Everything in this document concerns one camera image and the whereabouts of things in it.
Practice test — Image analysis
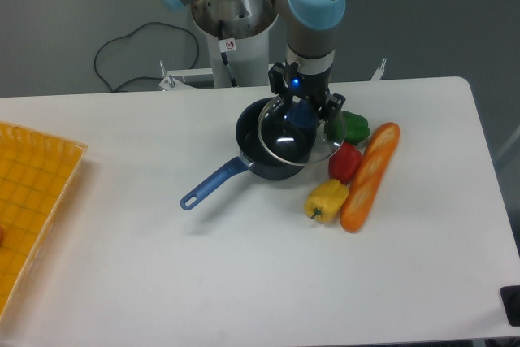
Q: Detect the glass lid blue knob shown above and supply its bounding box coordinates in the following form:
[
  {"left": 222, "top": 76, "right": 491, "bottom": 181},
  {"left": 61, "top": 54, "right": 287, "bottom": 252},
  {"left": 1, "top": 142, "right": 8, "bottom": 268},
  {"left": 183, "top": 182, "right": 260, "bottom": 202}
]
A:
[{"left": 258, "top": 97, "right": 346, "bottom": 166}]

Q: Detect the yellow bell pepper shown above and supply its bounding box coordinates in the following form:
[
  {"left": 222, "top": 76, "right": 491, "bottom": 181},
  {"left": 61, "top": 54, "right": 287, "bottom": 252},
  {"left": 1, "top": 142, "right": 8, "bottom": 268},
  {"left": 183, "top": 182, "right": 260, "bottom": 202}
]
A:
[{"left": 304, "top": 179, "right": 349, "bottom": 224}]

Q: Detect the yellow woven basket tray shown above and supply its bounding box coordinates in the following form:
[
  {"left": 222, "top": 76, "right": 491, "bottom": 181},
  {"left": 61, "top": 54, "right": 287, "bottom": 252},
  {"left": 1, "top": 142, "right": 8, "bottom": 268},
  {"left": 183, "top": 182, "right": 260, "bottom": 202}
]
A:
[{"left": 1, "top": 122, "right": 88, "bottom": 314}]

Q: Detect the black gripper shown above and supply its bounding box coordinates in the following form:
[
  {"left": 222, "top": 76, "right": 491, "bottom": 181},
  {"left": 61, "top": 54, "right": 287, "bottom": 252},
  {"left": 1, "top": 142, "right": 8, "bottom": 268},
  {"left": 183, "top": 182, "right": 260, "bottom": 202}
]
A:
[{"left": 268, "top": 62, "right": 346, "bottom": 123}]

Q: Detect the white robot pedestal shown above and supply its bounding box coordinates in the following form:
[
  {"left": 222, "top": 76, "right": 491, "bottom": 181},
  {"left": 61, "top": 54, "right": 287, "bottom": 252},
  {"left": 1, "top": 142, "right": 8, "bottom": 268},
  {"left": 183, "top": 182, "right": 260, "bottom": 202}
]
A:
[{"left": 191, "top": 0, "right": 277, "bottom": 88}]

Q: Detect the orange baguette loaf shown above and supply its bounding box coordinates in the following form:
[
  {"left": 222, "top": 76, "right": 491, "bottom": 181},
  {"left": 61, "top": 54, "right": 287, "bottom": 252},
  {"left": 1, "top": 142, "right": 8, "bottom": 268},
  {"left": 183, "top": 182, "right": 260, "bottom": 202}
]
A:
[{"left": 340, "top": 122, "right": 401, "bottom": 233}]

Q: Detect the dark blue saucepan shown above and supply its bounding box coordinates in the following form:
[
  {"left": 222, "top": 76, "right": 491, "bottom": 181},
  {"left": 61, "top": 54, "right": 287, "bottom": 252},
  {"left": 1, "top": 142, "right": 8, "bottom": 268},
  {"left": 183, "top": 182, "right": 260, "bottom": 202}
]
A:
[{"left": 180, "top": 98, "right": 304, "bottom": 210}]

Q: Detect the white metal base frame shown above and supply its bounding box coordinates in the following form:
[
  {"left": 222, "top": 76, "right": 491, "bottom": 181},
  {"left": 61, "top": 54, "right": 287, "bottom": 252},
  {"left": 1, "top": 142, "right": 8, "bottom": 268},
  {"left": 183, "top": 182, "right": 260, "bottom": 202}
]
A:
[{"left": 157, "top": 57, "right": 388, "bottom": 91}]

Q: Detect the red bell pepper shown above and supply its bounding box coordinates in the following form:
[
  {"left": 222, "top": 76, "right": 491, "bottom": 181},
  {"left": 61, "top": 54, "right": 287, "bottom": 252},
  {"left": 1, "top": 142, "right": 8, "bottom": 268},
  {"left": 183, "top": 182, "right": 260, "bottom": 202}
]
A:
[{"left": 328, "top": 142, "right": 362, "bottom": 184}]

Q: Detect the green bell pepper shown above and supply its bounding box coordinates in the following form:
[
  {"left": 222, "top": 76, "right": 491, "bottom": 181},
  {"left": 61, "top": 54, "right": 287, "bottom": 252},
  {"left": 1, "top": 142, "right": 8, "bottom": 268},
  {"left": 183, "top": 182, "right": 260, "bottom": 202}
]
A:
[{"left": 326, "top": 111, "right": 371, "bottom": 146}]

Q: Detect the black corner device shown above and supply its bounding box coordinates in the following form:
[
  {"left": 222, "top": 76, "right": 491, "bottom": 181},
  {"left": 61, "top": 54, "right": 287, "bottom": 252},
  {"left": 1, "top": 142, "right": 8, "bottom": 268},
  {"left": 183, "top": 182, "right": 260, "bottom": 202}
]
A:
[{"left": 500, "top": 285, "right": 520, "bottom": 327}]

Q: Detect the black floor cable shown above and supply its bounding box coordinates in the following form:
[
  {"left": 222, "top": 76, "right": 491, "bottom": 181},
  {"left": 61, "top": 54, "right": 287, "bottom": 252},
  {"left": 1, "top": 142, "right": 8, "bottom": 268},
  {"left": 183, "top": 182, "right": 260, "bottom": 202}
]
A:
[{"left": 93, "top": 21, "right": 236, "bottom": 93}]

